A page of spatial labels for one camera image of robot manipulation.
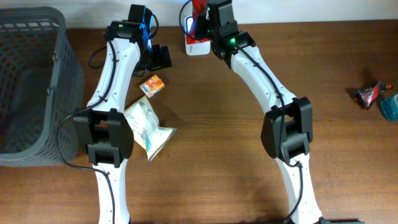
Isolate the red snack bag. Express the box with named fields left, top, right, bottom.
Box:
left=189, top=0, right=208, bottom=39

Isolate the small orange box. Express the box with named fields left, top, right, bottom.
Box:
left=139, top=74, right=165, bottom=98

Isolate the cream chips bag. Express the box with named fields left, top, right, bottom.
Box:
left=124, top=96, right=177, bottom=162

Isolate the black orange snack packet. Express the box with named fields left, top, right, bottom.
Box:
left=354, top=81, right=393, bottom=110

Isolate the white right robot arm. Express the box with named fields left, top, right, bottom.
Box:
left=194, top=1, right=322, bottom=223

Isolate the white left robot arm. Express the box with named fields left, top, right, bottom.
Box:
left=73, top=4, right=172, bottom=223

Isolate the white barcode scanner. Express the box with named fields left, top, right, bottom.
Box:
left=183, top=15, right=211, bottom=56

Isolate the dark grey plastic basket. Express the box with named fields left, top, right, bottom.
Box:
left=1, top=7, right=85, bottom=167

